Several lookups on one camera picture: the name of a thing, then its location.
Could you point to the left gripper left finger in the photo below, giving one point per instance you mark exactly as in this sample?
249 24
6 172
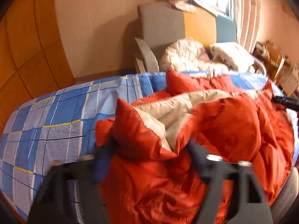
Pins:
72 188

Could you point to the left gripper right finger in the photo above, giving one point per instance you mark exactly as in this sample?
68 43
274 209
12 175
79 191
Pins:
248 203

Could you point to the orange puffer jacket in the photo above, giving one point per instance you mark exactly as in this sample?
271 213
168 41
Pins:
152 178

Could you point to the wooden rattan chair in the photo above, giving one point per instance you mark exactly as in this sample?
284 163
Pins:
287 78

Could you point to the wooden side table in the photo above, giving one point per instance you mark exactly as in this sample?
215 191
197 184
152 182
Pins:
272 58

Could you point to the white deer print pillow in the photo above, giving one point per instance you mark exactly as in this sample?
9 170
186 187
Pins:
234 56

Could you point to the blue plaid bed sheet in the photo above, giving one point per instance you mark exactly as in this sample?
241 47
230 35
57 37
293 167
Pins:
60 128

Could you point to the pink striped curtain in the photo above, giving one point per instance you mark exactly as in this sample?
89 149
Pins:
247 20

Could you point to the grey yellow blue headboard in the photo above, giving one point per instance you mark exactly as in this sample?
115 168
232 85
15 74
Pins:
163 24

